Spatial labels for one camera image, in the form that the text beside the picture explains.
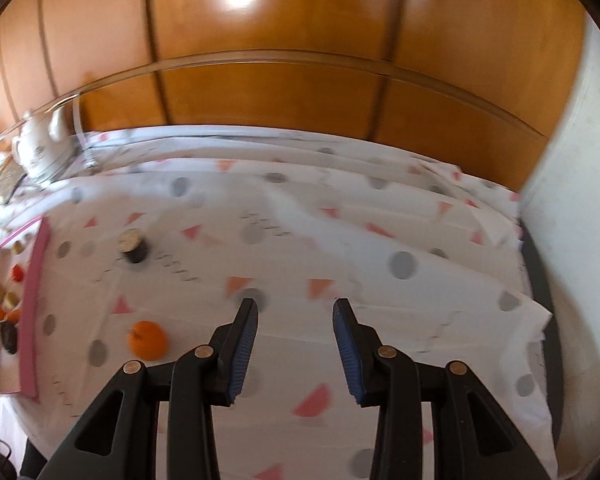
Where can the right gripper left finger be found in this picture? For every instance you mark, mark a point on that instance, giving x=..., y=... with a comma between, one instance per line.
x=116, y=437

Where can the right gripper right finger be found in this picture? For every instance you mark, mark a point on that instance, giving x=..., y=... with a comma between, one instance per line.
x=473, y=437

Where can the round sugarcane piece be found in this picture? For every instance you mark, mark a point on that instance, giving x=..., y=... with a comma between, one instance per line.
x=133, y=246

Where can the small red tomato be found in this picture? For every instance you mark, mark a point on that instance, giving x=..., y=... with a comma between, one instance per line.
x=17, y=273

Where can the small orange carrot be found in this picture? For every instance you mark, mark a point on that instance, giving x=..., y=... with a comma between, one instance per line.
x=13, y=316

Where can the orange tangerine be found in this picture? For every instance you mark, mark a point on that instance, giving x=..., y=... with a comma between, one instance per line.
x=148, y=341

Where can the white patterned tablecloth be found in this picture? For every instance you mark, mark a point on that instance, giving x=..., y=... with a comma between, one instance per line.
x=426, y=254

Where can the pink shallow tray box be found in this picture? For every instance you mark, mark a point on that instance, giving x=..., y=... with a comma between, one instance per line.
x=21, y=258

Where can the ornate tissue box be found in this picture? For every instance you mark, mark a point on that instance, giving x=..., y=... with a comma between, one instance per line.
x=11, y=174

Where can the white ceramic electric kettle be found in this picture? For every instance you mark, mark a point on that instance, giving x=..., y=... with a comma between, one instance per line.
x=44, y=146

